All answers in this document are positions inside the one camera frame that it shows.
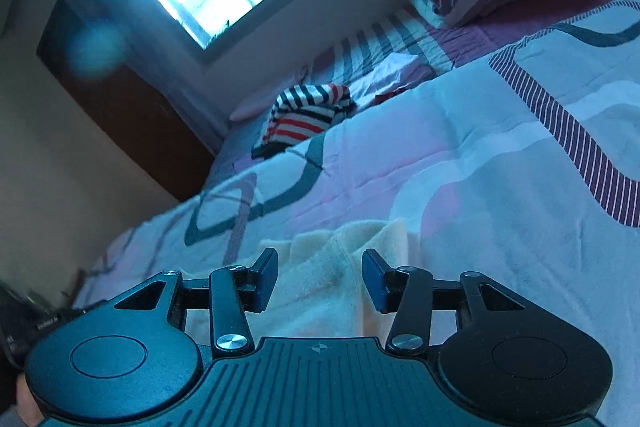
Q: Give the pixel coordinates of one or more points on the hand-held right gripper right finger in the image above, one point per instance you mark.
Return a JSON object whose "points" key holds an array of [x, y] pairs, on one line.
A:
{"points": [[374, 279]]}

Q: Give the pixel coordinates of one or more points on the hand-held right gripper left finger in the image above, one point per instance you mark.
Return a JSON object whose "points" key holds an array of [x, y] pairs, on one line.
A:
{"points": [[267, 277]]}

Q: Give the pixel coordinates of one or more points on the person's left hand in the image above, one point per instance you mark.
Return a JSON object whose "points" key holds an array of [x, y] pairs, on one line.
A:
{"points": [[26, 402]]}

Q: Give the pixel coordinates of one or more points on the pink pillow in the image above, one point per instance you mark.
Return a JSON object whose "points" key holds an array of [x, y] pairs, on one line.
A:
{"points": [[247, 111]]}

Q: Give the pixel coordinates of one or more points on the striped folded garment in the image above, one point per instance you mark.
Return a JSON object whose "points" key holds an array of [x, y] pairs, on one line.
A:
{"points": [[310, 112]]}

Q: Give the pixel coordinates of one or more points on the patterned pink blue bedsheet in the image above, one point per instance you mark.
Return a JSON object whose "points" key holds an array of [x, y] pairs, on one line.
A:
{"points": [[500, 157]]}

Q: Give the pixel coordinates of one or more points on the red cloth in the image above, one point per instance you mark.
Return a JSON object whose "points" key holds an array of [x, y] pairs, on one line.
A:
{"points": [[387, 97]]}

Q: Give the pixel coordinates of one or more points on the white cloth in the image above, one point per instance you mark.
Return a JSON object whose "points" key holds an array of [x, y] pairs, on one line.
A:
{"points": [[400, 69]]}

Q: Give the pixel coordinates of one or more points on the striped mattress sheet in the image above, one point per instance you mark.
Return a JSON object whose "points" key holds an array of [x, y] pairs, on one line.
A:
{"points": [[380, 42]]}

